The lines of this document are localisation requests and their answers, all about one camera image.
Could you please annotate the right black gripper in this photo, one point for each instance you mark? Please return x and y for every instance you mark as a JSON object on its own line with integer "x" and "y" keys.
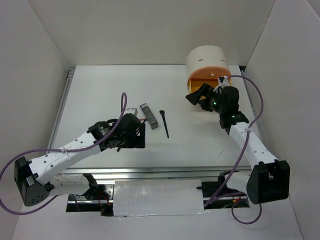
{"x": 205, "y": 90}

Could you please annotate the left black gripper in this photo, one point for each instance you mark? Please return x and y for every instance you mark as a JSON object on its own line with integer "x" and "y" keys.
{"x": 138, "y": 141}

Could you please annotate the grey makeup box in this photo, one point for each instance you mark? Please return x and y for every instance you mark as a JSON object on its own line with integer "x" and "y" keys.
{"x": 149, "y": 116}

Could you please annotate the round cream drawer organizer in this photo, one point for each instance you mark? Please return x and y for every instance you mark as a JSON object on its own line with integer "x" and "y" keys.
{"x": 205, "y": 64}

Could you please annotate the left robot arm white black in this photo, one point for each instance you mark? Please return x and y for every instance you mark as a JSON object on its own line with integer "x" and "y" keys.
{"x": 42, "y": 177}

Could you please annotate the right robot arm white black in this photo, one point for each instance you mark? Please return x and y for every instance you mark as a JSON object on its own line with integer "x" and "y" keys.
{"x": 269, "y": 179}

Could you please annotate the black round makeup brush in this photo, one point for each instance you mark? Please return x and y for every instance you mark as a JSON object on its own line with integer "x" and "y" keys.
{"x": 162, "y": 113}

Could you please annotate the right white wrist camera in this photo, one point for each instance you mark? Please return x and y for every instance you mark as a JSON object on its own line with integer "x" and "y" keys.
{"x": 223, "y": 82}

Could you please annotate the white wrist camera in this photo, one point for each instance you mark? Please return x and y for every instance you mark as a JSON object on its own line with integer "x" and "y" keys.
{"x": 223, "y": 82}
{"x": 132, "y": 110}

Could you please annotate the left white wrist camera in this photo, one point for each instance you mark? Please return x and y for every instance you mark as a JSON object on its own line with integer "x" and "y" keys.
{"x": 132, "y": 110}

